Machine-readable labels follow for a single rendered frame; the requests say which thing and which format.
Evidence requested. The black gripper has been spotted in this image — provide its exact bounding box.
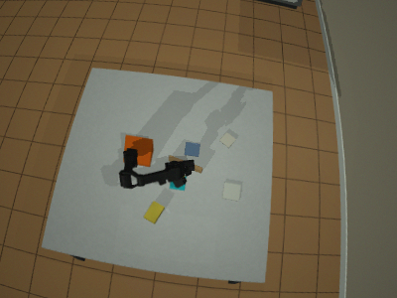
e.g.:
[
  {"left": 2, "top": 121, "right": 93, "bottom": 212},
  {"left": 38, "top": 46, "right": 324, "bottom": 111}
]
[{"left": 159, "top": 171, "right": 192, "bottom": 186}]

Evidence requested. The olive yellow block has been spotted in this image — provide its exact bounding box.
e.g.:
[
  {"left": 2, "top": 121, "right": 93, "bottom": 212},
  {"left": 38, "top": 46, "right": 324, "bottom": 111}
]
[{"left": 144, "top": 202, "right": 165, "bottom": 224}]

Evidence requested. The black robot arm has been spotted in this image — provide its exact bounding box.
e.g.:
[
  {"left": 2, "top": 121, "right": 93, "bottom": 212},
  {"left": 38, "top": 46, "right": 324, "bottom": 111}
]
[{"left": 119, "top": 148, "right": 195, "bottom": 189}]

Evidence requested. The brown wooden beam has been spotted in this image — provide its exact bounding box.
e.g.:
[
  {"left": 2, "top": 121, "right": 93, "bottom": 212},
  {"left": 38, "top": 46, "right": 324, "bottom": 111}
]
[{"left": 169, "top": 155, "right": 202, "bottom": 173}]

